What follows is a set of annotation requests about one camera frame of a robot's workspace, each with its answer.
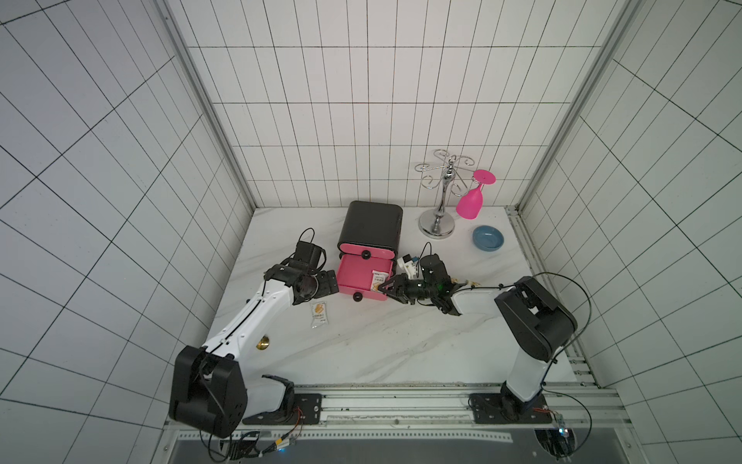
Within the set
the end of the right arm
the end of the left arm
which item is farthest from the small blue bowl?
the end of the left arm

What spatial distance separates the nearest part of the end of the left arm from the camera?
1.93 ft

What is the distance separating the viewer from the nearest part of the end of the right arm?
28.5 inches

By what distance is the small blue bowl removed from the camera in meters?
1.08

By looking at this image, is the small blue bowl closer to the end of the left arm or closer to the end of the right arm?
the end of the right arm
